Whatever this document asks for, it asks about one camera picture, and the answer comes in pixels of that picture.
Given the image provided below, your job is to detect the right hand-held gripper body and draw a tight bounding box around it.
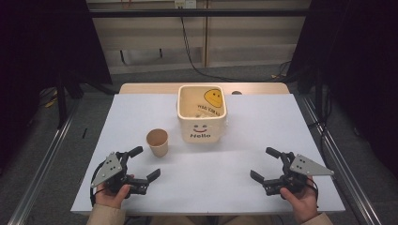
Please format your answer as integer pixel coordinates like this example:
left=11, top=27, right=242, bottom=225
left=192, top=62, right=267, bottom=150
left=262, top=151, right=335, bottom=197

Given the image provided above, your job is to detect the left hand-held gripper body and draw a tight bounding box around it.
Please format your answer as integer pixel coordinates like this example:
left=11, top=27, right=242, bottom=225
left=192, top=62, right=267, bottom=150
left=90, top=151, right=150, bottom=200

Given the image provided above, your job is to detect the person's left hand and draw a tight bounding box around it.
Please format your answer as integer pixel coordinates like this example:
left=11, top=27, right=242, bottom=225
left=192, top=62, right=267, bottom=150
left=95, top=173, right=135, bottom=210

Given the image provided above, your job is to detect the person's right hand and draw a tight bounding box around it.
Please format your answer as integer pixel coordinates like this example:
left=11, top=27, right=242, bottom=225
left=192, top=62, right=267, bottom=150
left=280, top=176, right=320, bottom=225

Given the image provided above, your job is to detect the brown paper cup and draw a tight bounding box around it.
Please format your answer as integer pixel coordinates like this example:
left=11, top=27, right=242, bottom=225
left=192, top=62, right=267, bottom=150
left=145, top=127, right=170, bottom=158

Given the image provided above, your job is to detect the white table sheet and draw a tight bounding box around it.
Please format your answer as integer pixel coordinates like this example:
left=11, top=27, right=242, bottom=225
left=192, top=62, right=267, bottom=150
left=69, top=93, right=345, bottom=216

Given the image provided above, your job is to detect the cream smiley face bin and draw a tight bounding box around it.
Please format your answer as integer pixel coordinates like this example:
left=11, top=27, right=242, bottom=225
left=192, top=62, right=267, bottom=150
left=176, top=84, right=228, bottom=144

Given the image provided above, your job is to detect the black metal stand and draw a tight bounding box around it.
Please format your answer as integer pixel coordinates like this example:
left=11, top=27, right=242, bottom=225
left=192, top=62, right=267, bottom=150
left=297, top=67, right=329, bottom=126
left=55, top=73, right=86, bottom=129

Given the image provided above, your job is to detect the dark curtain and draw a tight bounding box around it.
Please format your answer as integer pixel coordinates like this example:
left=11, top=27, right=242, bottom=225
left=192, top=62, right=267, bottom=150
left=0, top=0, right=113, bottom=172
left=285, top=0, right=398, bottom=181

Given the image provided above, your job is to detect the black horizontal bar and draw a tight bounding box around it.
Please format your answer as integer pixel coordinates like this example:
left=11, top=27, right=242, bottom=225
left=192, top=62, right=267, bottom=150
left=88, top=8, right=310, bottom=19

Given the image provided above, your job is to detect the metal floor rail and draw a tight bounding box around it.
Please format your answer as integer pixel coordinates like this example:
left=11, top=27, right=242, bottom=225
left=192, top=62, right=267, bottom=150
left=7, top=96, right=82, bottom=225
left=300, top=94, right=383, bottom=225

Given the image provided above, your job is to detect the black wall cable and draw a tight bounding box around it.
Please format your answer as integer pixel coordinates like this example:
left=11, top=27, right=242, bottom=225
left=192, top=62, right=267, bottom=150
left=178, top=7, right=293, bottom=83

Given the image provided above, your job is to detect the white wall socket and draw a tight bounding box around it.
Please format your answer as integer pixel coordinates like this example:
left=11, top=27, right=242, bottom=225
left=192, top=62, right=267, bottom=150
left=174, top=0, right=198, bottom=9

